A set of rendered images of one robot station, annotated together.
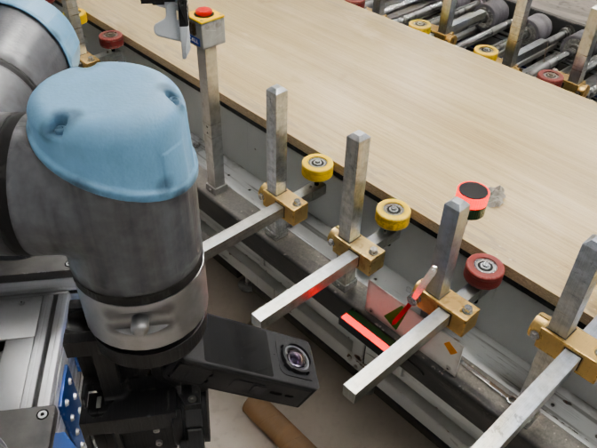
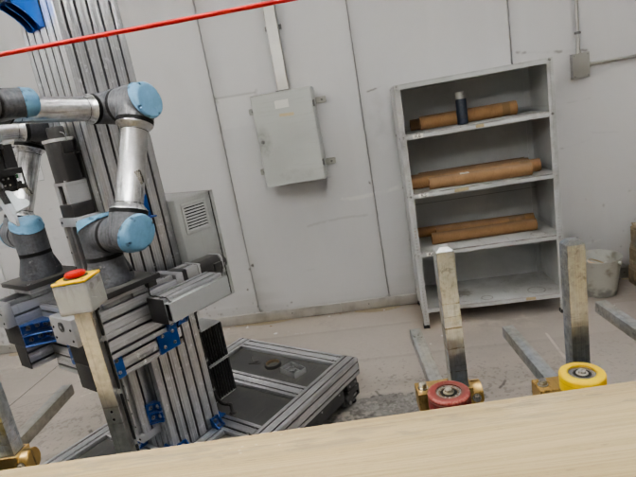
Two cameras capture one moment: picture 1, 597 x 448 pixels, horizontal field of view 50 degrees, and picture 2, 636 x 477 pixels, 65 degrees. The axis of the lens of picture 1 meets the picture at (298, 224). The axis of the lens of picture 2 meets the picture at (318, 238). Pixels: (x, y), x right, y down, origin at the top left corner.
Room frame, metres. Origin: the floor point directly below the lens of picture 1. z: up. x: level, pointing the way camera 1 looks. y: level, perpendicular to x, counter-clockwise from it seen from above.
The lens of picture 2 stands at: (2.53, -0.06, 1.45)
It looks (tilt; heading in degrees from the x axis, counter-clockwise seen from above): 14 degrees down; 138
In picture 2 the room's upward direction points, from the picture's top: 10 degrees counter-clockwise
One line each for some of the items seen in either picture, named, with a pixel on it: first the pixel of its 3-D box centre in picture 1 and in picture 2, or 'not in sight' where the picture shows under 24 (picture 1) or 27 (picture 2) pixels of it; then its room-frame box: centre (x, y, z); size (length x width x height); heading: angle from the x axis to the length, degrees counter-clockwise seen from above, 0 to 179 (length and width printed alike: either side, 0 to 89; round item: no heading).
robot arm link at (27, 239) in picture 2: not in sight; (28, 234); (0.38, 0.42, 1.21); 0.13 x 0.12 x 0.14; 3
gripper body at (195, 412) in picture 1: (148, 371); not in sight; (0.27, 0.10, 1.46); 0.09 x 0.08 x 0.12; 100
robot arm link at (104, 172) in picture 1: (117, 182); not in sight; (0.27, 0.10, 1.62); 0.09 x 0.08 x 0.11; 93
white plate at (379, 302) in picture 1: (410, 326); not in sight; (0.93, -0.25, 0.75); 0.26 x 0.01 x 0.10; 44
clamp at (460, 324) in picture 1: (444, 304); not in sight; (0.91, -0.31, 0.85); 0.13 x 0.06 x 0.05; 44
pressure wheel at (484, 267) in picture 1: (480, 283); not in sight; (0.96, -0.39, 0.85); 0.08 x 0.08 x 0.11
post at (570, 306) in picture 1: (555, 340); not in sight; (0.74, -0.47, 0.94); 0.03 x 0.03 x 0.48; 44
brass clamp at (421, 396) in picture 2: (84, 61); (449, 395); (1.98, 0.74, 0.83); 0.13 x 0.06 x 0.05; 44
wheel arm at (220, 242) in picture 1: (258, 221); (24, 437); (1.19, 0.10, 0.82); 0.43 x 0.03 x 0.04; 134
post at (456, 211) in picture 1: (436, 292); not in sight; (0.92, -0.29, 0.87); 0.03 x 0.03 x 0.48; 44
